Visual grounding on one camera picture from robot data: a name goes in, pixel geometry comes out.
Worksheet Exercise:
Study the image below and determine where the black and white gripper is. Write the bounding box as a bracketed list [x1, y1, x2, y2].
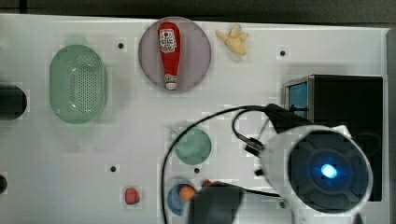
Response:
[265, 104, 312, 133]

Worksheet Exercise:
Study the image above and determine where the black toaster oven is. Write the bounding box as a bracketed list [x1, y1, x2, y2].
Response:
[283, 75, 383, 202]

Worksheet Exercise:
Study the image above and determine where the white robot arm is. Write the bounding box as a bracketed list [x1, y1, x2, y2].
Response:
[188, 104, 373, 224]

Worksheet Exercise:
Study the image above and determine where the green plastic cup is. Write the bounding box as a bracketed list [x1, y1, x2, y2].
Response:
[175, 129, 212, 165]

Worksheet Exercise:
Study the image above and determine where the small red toy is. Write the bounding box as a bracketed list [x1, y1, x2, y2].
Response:
[202, 179, 212, 187]

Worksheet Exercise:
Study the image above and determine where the grey round plate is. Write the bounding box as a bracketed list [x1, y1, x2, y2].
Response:
[138, 17, 211, 91]

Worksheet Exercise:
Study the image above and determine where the orange toy fruit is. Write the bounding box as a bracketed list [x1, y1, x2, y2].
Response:
[179, 185, 196, 202]

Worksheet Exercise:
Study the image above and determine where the blue bowl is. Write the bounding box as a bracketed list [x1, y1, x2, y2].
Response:
[167, 183, 193, 217]

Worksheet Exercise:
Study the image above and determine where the red plush ketchup bottle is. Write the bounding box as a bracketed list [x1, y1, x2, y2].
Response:
[158, 21, 181, 91]

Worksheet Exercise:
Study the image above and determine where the red toy strawberry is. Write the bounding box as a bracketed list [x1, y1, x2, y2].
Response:
[124, 187, 140, 205]

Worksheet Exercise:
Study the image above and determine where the green perforated basket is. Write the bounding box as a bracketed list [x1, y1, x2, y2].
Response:
[49, 45, 107, 124]

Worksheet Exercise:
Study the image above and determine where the black cylinder at table edge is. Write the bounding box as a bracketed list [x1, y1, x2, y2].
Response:
[0, 85, 27, 120]

